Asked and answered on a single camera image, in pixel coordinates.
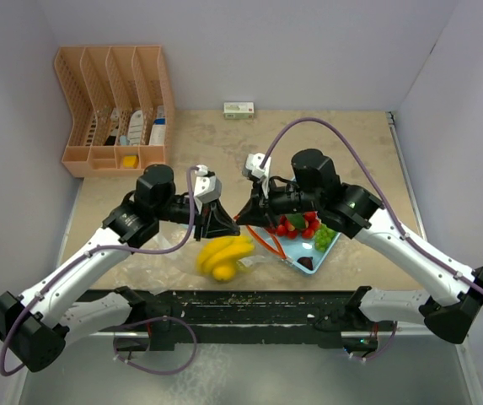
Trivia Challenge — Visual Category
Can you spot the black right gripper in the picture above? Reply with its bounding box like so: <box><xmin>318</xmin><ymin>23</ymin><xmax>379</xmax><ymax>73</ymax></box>
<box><xmin>237</xmin><ymin>173</ymin><xmax>323</xmax><ymax>230</ymax></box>

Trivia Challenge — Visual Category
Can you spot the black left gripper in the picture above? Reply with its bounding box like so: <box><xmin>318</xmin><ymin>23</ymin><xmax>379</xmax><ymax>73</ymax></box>
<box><xmin>154</xmin><ymin>196</ymin><xmax>240</xmax><ymax>241</ymax></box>

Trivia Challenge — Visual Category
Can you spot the white striped card pack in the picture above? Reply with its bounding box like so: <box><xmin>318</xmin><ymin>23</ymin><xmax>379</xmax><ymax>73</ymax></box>
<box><xmin>126</xmin><ymin>110</ymin><xmax>144</xmax><ymax>145</ymax></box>

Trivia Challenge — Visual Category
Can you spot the clear orange-zipper bag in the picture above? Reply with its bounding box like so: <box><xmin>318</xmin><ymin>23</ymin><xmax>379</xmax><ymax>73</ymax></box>
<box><xmin>146</xmin><ymin>232</ymin><xmax>293</xmax><ymax>293</ymax></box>

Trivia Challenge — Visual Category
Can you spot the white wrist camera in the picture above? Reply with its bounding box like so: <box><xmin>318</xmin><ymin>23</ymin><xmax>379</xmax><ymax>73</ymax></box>
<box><xmin>242</xmin><ymin>153</ymin><xmax>271</xmax><ymax>194</ymax></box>
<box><xmin>193</xmin><ymin>165</ymin><xmax>222</xmax><ymax>212</ymax></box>

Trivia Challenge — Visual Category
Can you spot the black grey scraper tool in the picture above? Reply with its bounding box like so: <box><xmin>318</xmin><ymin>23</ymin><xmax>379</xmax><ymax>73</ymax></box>
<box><xmin>103</xmin><ymin>107</ymin><xmax>120</xmax><ymax>146</ymax></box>

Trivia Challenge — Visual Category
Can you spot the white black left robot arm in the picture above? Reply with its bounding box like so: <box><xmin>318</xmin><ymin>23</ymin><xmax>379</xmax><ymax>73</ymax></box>
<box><xmin>0</xmin><ymin>165</ymin><xmax>240</xmax><ymax>376</ymax></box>

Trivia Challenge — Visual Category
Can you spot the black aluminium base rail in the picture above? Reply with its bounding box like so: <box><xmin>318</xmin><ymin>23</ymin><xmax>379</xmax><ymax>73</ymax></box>
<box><xmin>67</xmin><ymin>289</ymin><xmax>468</xmax><ymax>351</ymax></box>

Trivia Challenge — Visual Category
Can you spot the dark purple plum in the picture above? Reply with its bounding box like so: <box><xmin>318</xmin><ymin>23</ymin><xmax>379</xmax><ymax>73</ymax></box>
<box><xmin>298</xmin><ymin>256</ymin><xmax>314</xmax><ymax>271</ymax></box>

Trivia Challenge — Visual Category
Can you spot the white blue boxed item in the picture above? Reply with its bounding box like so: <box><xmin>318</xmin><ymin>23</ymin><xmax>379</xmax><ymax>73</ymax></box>
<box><xmin>148</xmin><ymin>105</ymin><xmax>166</xmax><ymax>146</ymax></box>

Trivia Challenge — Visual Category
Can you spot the peach desk organizer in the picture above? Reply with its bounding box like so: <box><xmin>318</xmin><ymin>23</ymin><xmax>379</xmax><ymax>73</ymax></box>
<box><xmin>54</xmin><ymin>45</ymin><xmax>176</xmax><ymax>178</ymax></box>

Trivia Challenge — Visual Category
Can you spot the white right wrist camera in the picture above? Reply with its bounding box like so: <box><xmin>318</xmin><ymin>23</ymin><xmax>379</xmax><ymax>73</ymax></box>
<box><xmin>242</xmin><ymin>153</ymin><xmax>271</xmax><ymax>194</ymax></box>

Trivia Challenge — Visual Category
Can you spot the yellow mango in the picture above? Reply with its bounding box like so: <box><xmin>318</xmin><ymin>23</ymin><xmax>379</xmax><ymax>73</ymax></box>
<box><xmin>212</xmin><ymin>262</ymin><xmax>238</xmax><ymax>282</ymax></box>

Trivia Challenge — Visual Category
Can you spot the green white small box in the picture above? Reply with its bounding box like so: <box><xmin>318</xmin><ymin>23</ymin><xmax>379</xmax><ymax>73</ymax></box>
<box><xmin>223</xmin><ymin>101</ymin><xmax>255</xmax><ymax>120</ymax></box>

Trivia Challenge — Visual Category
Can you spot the light blue plastic basket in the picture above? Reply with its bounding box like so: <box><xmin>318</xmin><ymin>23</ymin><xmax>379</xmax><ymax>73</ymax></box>
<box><xmin>255</xmin><ymin>209</ymin><xmax>341</xmax><ymax>275</ymax></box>

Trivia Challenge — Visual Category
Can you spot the yellow banana bunch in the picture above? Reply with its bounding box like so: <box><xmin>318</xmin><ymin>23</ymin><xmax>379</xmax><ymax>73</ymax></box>
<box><xmin>196</xmin><ymin>235</ymin><xmax>255</xmax><ymax>274</ymax></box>

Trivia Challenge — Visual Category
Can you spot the green grape bunch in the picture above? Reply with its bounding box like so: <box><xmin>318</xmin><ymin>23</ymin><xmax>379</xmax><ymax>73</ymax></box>
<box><xmin>314</xmin><ymin>224</ymin><xmax>336</xmax><ymax>252</ymax></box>

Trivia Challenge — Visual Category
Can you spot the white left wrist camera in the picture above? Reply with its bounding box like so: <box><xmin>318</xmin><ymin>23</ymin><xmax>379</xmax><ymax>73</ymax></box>
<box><xmin>193</xmin><ymin>165</ymin><xmax>222</xmax><ymax>212</ymax></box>

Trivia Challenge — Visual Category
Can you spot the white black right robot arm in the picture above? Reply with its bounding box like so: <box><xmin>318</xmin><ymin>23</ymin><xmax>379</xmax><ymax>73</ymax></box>
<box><xmin>237</xmin><ymin>148</ymin><xmax>483</xmax><ymax>344</ymax></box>

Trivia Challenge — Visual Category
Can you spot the yellow grey eraser block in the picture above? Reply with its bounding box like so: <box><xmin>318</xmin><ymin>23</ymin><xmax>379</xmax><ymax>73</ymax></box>
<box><xmin>121</xmin><ymin>155</ymin><xmax>139</xmax><ymax>169</ymax></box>

